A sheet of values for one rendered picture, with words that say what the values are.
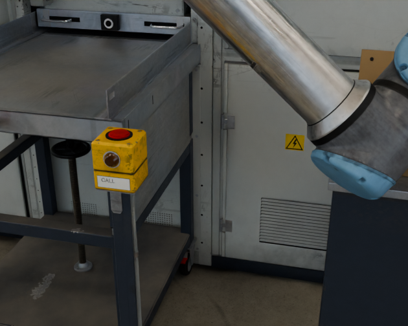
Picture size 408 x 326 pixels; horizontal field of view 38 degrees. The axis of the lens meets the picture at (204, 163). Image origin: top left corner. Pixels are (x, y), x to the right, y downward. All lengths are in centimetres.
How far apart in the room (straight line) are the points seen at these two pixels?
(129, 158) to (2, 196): 143
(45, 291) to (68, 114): 74
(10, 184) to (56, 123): 106
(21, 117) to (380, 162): 80
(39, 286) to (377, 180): 122
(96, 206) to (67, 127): 96
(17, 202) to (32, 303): 63
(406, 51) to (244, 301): 124
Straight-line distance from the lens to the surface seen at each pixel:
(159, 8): 199
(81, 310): 185
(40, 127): 141
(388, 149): 108
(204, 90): 197
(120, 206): 116
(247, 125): 196
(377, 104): 108
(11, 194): 244
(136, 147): 108
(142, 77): 151
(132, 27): 202
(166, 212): 221
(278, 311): 210
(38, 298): 193
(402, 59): 112
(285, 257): 218
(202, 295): 215
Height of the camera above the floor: 133
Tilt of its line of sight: 26 degrees down
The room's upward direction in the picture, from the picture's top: straight up
